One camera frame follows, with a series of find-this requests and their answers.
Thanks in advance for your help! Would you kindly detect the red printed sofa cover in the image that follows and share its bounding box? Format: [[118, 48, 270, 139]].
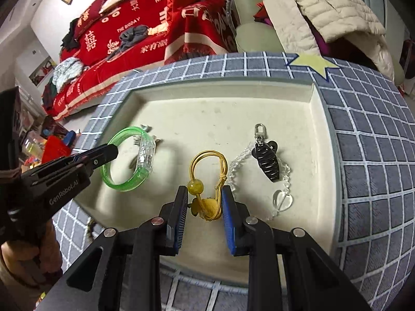
[[52, 0, 238, 121]]

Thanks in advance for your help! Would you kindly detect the grey garment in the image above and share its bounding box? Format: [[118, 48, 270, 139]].
[[107, 24, 150, 59]]

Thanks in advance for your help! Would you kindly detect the red embroidered pillow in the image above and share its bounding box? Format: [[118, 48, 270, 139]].
[[74, 0, 115, 38]]

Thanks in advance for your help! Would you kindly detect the red purple cloth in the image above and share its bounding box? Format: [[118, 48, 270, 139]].
[[253, 3, 276, 26]]

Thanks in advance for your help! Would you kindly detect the white down jacket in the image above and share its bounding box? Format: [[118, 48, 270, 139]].
[[259, 0, 395, 79]]

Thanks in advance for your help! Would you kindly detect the green armchair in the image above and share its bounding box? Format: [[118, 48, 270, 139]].
[[229, 0, 406, 82]]

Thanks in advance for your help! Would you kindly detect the unframed wall picture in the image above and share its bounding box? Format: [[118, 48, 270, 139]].
[[29, 56, 58, 87]]

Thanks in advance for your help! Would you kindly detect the red gift bag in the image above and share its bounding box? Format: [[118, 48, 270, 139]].
[[42, 136, 74, 163]]

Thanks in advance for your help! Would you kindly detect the shallow grey-green tray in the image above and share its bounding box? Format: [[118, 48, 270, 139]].
[[76, 79, 345, 286]]

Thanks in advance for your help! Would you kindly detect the grey checked tablecloth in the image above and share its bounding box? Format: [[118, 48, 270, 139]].
[[49, 51, 415, 311]]

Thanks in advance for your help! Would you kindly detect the dark clothes pile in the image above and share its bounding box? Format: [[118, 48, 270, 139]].
[[60, 18, 82, 51]]

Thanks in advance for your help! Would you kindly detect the pale blue white garment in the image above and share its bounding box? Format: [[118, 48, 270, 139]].
[[52, 58, 87, 90]]

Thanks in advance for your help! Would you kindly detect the yellow beaded hair tie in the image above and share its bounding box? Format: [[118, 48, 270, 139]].
[[187, 151, 229, 221]]

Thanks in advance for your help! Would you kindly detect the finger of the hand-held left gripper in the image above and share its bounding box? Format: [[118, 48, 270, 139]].
[[21, 144, 119, 180]]

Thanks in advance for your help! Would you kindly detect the green translucent bangle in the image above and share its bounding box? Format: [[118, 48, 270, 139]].
[[101, 126, 158, 193]]

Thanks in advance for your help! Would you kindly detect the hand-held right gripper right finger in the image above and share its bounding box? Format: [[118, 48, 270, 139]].
[[221, 185, 372, 311]]

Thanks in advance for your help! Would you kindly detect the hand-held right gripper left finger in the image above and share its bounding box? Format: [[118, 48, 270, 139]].
[[34, 185, 189, 311]]

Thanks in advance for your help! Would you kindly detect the crystal bead chain black charm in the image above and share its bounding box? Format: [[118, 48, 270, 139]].
[[227, 124, 294, 218]]

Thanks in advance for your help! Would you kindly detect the braided rope bracelet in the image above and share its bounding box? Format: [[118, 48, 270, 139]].
[[86, 218, 98, 241]]

